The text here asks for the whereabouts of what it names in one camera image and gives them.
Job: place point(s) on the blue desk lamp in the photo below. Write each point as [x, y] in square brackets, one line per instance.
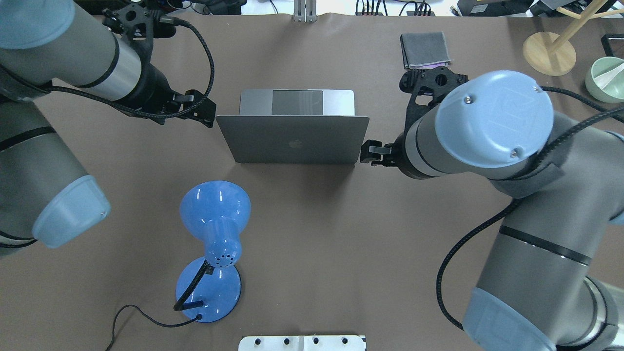
[209, 288]

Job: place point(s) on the wooden cup stand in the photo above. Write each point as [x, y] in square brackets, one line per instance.
[551, 53]

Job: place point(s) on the white ceramic spoon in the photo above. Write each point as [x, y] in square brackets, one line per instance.
[604, 79]

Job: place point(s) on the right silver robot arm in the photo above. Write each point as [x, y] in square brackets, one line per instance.
[565, 181]

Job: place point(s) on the white pedestal column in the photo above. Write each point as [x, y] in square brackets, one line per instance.
[303, 343]

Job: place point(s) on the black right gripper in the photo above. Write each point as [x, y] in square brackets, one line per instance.
[399, 147]

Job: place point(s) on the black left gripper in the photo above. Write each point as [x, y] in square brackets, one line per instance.
[155, 88]

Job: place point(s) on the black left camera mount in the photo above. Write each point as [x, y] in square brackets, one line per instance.
[138, 24]

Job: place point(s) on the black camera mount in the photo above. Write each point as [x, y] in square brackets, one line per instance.
[138, 24]
[436, 83]

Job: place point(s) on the green bowl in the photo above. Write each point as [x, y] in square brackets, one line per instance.
[614, 92]

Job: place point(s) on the black glass rack tray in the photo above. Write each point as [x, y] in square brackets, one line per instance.
[613, 45]

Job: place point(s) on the grey folded cloth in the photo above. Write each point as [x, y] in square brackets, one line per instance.
[424, 50]

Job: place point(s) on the aluminium frame post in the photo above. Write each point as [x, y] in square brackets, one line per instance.
[305, 11]

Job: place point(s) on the grey laptop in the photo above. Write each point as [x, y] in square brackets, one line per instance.
[295, 126]

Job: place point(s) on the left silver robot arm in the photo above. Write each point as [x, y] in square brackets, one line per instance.
[53, 47]

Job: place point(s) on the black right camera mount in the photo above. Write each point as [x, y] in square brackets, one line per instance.
[436, 83]

